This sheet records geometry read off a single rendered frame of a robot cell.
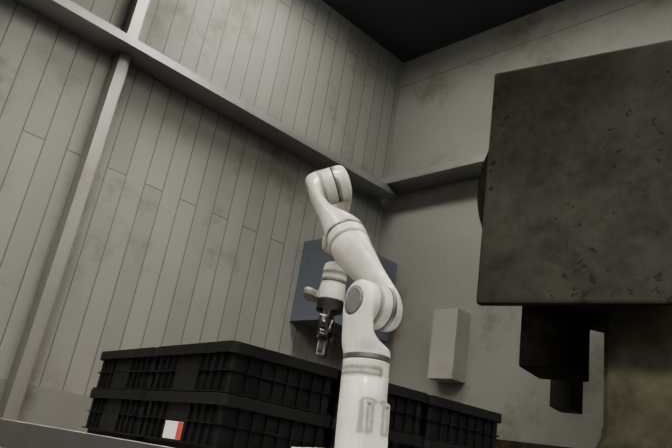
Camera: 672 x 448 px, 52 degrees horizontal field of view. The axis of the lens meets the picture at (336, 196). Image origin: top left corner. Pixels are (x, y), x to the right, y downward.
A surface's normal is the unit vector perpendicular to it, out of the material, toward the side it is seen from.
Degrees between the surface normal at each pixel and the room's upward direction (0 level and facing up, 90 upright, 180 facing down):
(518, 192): 90
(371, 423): 86
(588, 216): 90
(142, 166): 90
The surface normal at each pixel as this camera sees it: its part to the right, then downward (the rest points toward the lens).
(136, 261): 0.70, -0.16
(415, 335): -0.70, -0.37
